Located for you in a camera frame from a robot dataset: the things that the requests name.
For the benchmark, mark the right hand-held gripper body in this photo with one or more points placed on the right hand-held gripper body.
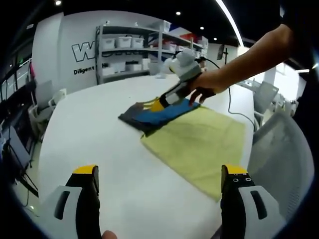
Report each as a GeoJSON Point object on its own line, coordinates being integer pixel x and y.
{"type": "Point", "coordinates": [185, 67]}

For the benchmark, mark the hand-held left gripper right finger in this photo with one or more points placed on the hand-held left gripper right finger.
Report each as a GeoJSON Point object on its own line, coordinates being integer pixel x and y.
{"type": "Point", "coordinates": [249, 211]}

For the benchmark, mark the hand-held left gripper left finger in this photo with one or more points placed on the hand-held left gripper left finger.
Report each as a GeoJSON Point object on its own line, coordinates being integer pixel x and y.
{"type": "Point", "coordinates": [72, 211]}

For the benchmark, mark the yellow blue grey garment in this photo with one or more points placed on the yellow blue grey garment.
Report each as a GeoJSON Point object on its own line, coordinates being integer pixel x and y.
{"type": "Point", "coordinates": [199, 149]}

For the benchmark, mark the person's right hand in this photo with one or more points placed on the person's right hand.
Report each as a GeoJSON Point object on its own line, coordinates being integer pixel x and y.
{"type": "Point", "coordinates": [211, 83]}

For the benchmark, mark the person's left hand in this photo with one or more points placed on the person's left hand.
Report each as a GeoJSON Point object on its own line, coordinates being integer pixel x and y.
{"type": "Point", "coordinates": [109, 235]}

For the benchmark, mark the small white object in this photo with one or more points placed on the small white object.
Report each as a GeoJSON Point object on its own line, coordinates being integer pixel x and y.
{"type": "Point", "coordinates": [160, 75]}

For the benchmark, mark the black monitor on stand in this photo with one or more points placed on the black monitor on stand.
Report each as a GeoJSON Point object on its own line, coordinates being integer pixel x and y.
{"type": "Point", "coordinates": [220, 51]}

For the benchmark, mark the round ceiling lights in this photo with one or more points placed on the round ceiling lights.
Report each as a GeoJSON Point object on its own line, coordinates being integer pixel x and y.
{"type": "Point", "coordinates": [178, 13]}

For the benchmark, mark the grey mesh office chair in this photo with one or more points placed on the grey mesh office chair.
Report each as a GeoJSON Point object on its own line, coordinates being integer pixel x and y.
{"type": "Point", "coordinates": [279, 154]}

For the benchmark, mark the long ceiling light strip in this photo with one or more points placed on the long ceiling light strip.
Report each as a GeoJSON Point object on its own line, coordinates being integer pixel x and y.
{"type": "Point", "coordinates": [230, 18]}

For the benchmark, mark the white storage bins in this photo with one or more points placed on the white storage bins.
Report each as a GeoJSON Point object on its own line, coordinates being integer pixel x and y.
{"type": "Point", "coordinates": [123, 41]}

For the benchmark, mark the grey metal shelf rack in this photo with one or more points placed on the grey metal shelf rack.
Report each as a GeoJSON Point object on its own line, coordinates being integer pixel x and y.
{"type": "Point", "coordinates": [99, 54]}

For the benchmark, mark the white office chair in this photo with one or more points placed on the white office chair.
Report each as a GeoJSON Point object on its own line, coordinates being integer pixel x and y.
{"type": "Point", "coordinates": [58, 97]}

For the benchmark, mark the red hanging cloth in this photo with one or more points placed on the red hanging cloth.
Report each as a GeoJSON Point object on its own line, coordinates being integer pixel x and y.
{"type": "Point", "coordinates": [31, 71]}

